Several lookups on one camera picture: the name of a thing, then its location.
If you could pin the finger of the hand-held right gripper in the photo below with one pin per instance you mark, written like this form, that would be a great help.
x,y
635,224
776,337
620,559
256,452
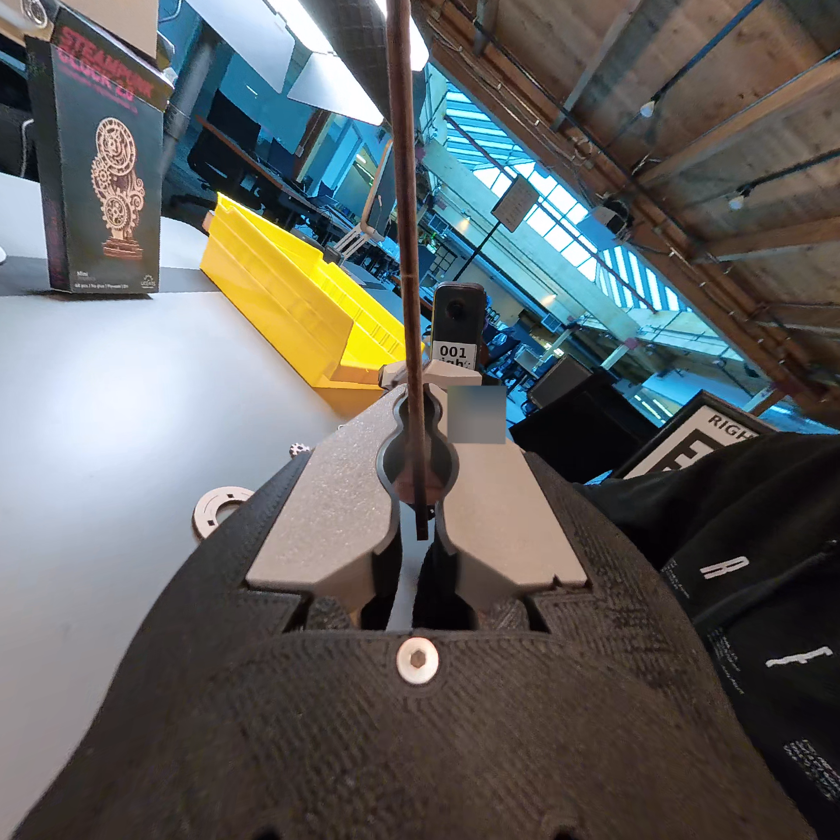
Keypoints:
x,y
453,375
392,376

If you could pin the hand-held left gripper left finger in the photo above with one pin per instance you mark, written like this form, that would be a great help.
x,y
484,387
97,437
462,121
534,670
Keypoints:
x,y
328,525

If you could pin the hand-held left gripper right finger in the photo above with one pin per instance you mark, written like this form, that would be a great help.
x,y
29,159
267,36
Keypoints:
x,y
505,525

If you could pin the wooden gear puzzle sheet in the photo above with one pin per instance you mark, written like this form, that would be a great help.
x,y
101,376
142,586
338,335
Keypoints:
x,y
407,262

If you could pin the yellow plastic bin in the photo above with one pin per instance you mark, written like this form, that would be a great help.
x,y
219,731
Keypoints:
x,y
275,282

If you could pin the person's right forearm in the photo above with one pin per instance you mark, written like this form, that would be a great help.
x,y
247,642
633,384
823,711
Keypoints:
x,y
722,485

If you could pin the grey desk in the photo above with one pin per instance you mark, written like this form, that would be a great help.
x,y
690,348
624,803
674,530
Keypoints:
x,y
131,426

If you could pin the background long desk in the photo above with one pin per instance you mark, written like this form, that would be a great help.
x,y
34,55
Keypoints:
x,y
275,177

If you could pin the black equipment case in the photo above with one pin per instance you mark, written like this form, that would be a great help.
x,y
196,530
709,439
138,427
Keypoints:
x,y
577,426

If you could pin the hanging white sign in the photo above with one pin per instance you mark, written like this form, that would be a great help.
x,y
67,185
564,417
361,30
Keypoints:
x,y
515,203

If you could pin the monitor on pale curved stand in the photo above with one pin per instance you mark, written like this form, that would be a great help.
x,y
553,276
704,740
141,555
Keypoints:
x,y
384,197

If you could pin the ceiling-mounted white device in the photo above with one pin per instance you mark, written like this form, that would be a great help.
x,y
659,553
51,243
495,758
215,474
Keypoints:
x,y
610,220

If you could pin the black framed marker board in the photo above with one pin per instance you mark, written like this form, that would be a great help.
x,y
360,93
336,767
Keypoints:
x,y
695,439

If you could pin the overhead studio light panel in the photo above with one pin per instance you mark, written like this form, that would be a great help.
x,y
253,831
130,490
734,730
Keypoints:
x,y
328,72

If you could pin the black office chair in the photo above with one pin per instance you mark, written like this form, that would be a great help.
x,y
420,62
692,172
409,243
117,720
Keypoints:
x,y
223,144

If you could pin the grey metal pole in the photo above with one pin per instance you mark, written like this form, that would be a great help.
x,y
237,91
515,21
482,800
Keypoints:
x,y
190,98

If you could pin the black puzzle box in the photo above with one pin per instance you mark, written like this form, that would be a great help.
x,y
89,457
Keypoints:
x,y
98,197

